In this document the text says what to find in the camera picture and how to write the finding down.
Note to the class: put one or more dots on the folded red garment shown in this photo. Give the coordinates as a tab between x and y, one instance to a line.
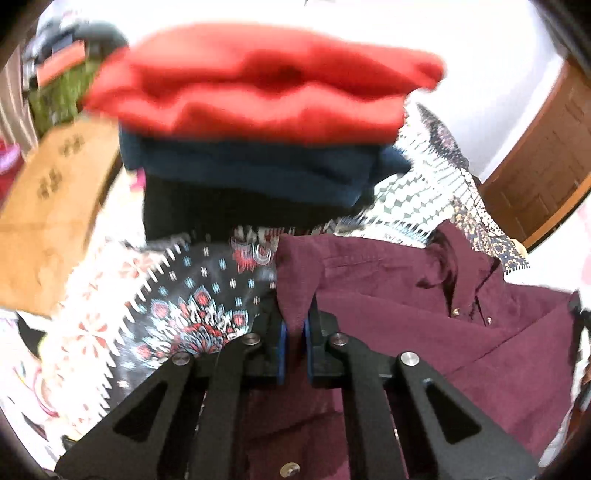
258	87

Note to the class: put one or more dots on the green patterned cloth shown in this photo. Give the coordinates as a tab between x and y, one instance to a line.
60	99

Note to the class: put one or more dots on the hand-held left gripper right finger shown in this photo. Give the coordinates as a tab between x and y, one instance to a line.
369	406

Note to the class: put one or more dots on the orange box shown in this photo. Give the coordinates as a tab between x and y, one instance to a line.
60	64

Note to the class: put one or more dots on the white floral bed sheet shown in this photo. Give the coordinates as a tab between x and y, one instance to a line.
27	392

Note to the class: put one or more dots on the patchwork patterned blanket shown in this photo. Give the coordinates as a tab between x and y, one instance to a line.
198	295

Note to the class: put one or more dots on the folded black garment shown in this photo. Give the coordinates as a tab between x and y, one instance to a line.
194	212

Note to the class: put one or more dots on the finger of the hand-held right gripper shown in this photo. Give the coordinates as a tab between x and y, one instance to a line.
582	311

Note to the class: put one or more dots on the maroon button shirt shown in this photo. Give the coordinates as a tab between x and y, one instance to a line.
461	332

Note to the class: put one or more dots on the brown wooden door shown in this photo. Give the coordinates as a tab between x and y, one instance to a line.
545	175

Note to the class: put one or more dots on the pile of mixed clothes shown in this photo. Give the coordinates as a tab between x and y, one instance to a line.
69	39

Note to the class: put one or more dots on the folded dark blue garment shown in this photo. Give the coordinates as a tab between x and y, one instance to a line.
258	173

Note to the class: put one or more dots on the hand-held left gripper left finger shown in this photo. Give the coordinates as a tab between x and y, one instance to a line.
194	406

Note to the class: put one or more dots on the striped brown curtain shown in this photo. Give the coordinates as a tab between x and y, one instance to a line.
16	110

